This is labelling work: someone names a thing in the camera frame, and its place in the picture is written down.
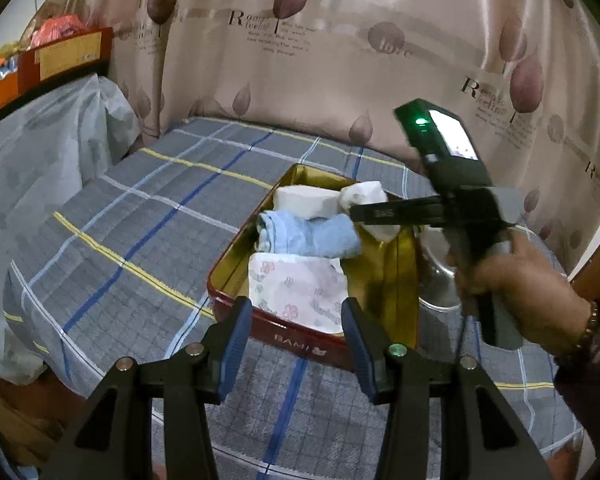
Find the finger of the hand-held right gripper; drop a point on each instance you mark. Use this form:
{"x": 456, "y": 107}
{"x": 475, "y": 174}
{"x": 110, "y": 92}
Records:
{"x": 395, "y": 212}

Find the beige leaf print curtain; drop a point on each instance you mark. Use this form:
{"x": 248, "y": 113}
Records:
{"x": 330, "y": 60}

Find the red cardboard box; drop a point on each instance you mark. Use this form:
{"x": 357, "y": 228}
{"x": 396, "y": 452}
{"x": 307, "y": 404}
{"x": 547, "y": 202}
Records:
{"x": 65, "y": 57}

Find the orange box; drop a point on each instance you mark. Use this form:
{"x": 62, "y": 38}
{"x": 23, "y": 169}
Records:
{"x": 5, "y": 91}

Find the translucent white plastic cover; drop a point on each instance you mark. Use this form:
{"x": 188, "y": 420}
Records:
{"x": 30, "y": 170}

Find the grey plaid blanket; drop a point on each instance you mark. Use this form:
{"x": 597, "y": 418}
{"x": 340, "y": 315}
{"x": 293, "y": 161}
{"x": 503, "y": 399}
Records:
{"x": 155, "y": 240}

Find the red plastic bag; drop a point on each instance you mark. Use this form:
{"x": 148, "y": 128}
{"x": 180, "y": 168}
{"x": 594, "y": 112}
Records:
{"x": 55, "y": 30}

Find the brown cloth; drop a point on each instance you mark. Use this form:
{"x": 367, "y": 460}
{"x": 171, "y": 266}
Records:
{"x": 25, "y": 410}

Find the white towel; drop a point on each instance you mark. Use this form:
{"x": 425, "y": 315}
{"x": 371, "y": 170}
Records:
{"x": 365, "y": 192}

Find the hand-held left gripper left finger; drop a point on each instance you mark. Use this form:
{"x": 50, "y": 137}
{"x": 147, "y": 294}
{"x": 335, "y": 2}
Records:
{"x": 232, "y": 345}

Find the white tissue pack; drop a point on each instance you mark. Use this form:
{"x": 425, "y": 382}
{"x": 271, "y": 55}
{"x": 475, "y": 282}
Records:
{"x": 305, "y": 201}

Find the light blue towel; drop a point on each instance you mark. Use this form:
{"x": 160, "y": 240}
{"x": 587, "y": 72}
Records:
{"x": 305, "y": 235}

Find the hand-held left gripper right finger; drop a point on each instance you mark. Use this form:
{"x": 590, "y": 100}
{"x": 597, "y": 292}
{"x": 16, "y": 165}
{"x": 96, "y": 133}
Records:
{"x": 360, "y": 350}

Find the yellow plush toy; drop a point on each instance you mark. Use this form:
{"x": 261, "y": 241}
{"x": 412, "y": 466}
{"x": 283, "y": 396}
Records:
{"x": 5, "y": 50}

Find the person's right forearm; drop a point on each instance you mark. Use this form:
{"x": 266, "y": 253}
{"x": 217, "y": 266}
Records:
{"x": 595, "y": 395}

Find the red tin box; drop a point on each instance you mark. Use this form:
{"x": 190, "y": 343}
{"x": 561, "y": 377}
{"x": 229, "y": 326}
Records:
{"x": 390, "y": 280}

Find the brown wooden furniture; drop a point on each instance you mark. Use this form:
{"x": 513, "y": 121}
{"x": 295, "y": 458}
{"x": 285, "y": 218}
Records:
{"x": 597, "y": 270}

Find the person's right hand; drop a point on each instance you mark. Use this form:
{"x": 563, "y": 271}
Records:
{"x": 540, "y": 290}

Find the blue white packet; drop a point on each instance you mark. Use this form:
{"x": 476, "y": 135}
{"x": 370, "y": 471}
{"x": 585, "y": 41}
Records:
{"x": 2, "y": 69}

